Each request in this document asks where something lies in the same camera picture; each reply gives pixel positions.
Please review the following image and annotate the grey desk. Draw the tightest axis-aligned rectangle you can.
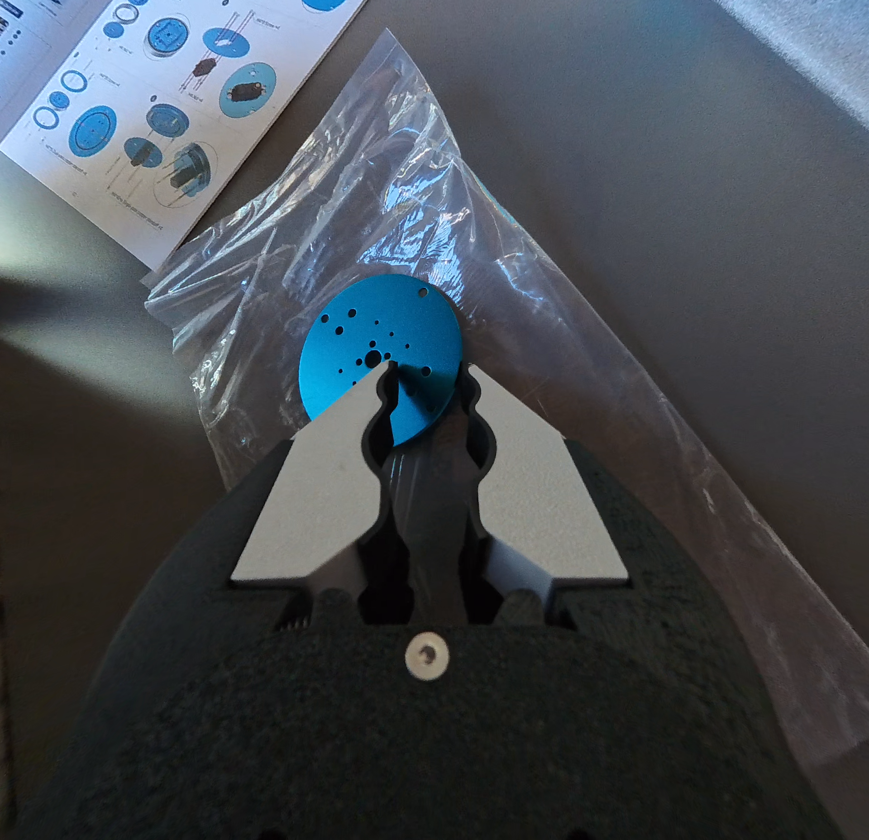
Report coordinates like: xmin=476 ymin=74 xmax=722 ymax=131
xmin=0 ymin=0 xmax=869 ymax=787

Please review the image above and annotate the blue perforated round metal plate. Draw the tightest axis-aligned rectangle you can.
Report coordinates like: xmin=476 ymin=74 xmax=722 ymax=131
xmin=299 ymin=275 xmax=464 ymax=447

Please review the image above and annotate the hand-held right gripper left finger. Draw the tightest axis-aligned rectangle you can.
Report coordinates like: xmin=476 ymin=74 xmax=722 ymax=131
xmin=229 ymin=361 xmax=415 ymax=627

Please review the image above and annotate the clear plastic bag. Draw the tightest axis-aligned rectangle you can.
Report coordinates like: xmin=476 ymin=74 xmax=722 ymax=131
xmin=144 ymin=29 xmax=869 ymax=769

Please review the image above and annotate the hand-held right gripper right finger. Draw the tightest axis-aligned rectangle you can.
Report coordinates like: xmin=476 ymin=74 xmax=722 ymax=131
xmin=456 ymin=363 xmax=630 ymax=628

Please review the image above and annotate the assembly guide booklet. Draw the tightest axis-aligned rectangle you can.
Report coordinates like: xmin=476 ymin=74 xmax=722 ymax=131
xmin=0 ymin=0 xmax=388 ymax=271

